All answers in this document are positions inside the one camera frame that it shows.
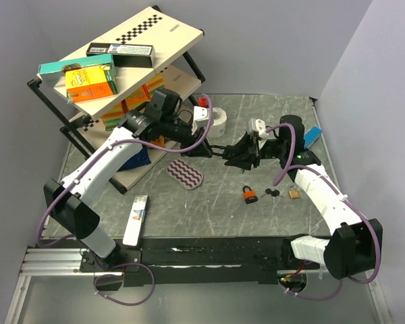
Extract orange yellow box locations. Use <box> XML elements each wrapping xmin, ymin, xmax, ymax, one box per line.
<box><xmin>65</xmin><ymin>64</ymin><xmax>118</xmax><ymax>103</ymax></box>

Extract black white long box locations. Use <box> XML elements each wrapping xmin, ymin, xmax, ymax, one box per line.
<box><xmin>86</xmin><ymin>43</ymin><xmax>155</xmax><ymax>68</ymax></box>

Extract white toothpaste box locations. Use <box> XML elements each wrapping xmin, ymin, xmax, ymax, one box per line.
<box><xmin>122</xmin><ymin>195</ymin><xmax>149</xmax><ymax>246</ymax></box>

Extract black headed keys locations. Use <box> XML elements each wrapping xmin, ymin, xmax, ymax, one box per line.
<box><xmin>259</xmin><ymin>188</ymin><xmax>284</xmax><ymax>204</ymax></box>

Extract beige black tiered shelf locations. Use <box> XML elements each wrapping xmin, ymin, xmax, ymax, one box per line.
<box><xmin>26</xmin><ymin>5</ymin><xmax>206</xmax><ymax>195</ymax></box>

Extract brass padlock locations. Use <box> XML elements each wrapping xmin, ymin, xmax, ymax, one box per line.
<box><xmin>288</xmin><ymin>184</ymin><xmax>301</xmax><ymax>199</ymax></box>

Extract pink striped sponge pad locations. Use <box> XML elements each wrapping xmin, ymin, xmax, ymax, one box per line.
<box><xmin>167</xmin><ymin>159</ymin><xmax>204</xmax><ymax>190</ymax></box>

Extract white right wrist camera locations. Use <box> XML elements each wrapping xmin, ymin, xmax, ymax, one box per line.
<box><xmin>247</xmin><ymin>118</ymin><xmax>269</xmax><ymax>149</ymax></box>

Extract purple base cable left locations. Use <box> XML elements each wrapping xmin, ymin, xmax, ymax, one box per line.
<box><xmin>93</xmin><ymin>263</ymin><xmax>155</xmax><ymax>307</ymax></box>

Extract yellow green sponge pack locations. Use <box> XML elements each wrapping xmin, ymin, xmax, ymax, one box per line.
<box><xmin>125</xmin><ymin>84</ymin><xmax>151</xmax><ymax>111</ymax></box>
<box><xmin>142</xmin><ymin>73</ymin><xmax>165</xmax><ymax>100</ymax></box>
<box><xmin>101</xmin><ymin>102</ymin><xmax>128</xmax><ymax>131</ymax></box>

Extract blue snack bag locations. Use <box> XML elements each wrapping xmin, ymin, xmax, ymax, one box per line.
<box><xmin>118</xmin><ymin>146</ymin><xmax>151</xmax><ymax>171</ymax></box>

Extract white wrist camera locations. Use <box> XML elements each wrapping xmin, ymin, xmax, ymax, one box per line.
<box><xmin>192</xmin><ymin>96</ymin><xmax>209</xmax><ymax>134</ymax></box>
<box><xmin>247</xmin><ymin>118</ymin><xmax>269</xmax><ymax>149</ymax></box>

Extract white toilet paper roll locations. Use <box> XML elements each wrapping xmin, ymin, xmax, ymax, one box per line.
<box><xmin>208</xmin><ymin>107</ymin><xmax>227</xmax><ymax>138</ymax></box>

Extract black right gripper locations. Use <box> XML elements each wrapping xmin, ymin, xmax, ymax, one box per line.
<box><xmin>223</xmin><ymin>130</ymin><xmax>287</xmax><ymax>171</ymax></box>

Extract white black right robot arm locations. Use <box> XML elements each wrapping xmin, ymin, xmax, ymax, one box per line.
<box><xmin>221</xmin><ymin>115</ymin><xmax>383</xmax><ymax>282</ymax></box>

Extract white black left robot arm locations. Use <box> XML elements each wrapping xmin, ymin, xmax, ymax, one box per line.
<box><xmin>43</xmin><ymin>88</ymin><xmax>214</xmax><ymax>271</ymax></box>

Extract blue silver box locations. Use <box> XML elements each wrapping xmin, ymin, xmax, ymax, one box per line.
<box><xmin>304</xmin><ymin>126</ymin><xmax>323</xmax><ymax>149</ymax></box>

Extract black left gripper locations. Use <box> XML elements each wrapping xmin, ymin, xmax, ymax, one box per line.
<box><xmin>161</xmin><ymin>116</ymin><xmax>213</xmax><ymax>159</ymax></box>

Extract aluminium frame rail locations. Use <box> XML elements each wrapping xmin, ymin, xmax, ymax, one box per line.
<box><xmin>18</xmin><ymin>244</ymin><xmax>85</xmax><ymax>277</ymax></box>

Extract teal long box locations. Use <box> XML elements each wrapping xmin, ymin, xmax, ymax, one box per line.
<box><xmin>38</xmin><ymin>54</ymin><xmax>115</xmax><ymax>88</ymax></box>

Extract orange black padlock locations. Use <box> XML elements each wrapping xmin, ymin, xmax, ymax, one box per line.
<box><xmin>242</xmin><ymin>186</ymin><xmax>258</xmax><ymax>205</ymax></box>

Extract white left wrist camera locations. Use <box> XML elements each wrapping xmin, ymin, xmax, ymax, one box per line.
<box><xmin>192</xmin><ymin>96</ymin><xmax>209</xmax><ymax>134</ymax></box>

